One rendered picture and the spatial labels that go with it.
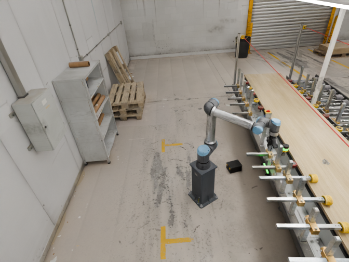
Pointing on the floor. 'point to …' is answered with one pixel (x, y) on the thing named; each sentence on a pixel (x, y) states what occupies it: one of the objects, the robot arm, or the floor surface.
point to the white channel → (329, 54)
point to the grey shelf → (86, 115)
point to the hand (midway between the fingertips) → (270, 151)
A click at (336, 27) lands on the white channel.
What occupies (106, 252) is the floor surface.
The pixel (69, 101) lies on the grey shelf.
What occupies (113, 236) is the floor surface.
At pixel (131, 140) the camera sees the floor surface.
